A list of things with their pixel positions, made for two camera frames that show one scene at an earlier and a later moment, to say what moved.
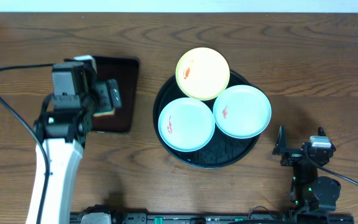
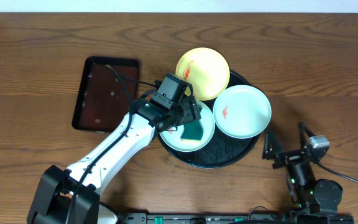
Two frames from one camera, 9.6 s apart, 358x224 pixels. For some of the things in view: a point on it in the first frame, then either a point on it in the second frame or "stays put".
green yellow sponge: (104, 114) -> (192, 132)
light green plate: (186, 124) stays put
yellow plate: (202, 73) stays put
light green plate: (242, 111) stays put
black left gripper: (112, 93) -> (190, 112)
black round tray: (222, 150) stays put
